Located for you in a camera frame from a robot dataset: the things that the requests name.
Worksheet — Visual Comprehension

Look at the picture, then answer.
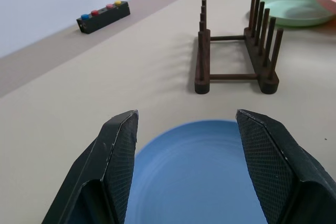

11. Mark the green plate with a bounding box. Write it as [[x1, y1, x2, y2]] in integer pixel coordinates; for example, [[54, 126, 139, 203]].
[[258, 0, 335, 28]]

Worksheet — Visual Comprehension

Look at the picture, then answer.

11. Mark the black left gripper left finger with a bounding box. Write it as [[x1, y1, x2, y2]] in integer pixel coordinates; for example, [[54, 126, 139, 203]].
[[41, 109, 140, 224]]

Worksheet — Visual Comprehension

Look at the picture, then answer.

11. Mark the blue plate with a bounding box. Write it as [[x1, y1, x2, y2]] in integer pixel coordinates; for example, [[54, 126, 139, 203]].
[[125, 120, 269, 224]]

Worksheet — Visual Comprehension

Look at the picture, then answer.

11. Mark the dark dish rack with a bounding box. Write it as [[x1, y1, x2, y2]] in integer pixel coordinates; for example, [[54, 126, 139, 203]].
[[194, 0, 285, 95]]

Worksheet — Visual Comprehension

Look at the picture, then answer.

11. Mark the black box with coloured buttons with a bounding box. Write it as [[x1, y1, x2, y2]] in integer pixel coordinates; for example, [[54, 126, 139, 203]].
[[76, 0, 131, 35]]

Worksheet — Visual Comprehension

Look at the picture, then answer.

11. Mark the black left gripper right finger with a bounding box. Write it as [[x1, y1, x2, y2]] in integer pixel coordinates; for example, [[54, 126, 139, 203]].
[[235, 108, 336, 224]]

